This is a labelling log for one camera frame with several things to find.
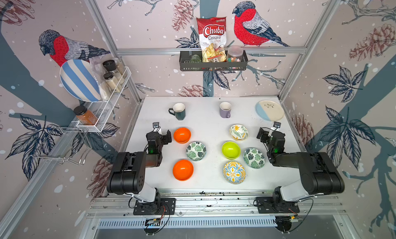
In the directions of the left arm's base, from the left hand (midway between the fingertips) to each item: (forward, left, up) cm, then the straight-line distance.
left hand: (163, 127), depth 94 cm
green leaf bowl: (-12, -21, -8) cm, 25 cm away
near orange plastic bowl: (-24, -14, -6) cm, 29 cm away
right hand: (0, -66, -1) cm, 66 cm away
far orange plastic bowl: (-3, -12, -5) cm, 13 cm away
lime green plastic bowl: (-13, -42, -6) cm, 44 cm away
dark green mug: (+13, -9, +1) cm, 16 cm away
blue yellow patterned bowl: (-25, -42, -8) cm, 50 cm away
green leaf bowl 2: (-17, -55, -7) cm, 58 cm away
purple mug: (+14, -40, 0) cm, 43 cm away
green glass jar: (+33, -20, +28) cm, 48 cm away
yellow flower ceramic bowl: (+1, -49, -8) cm, 50 cm away
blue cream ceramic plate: (+21, -75, -9) cm, 79 cm away
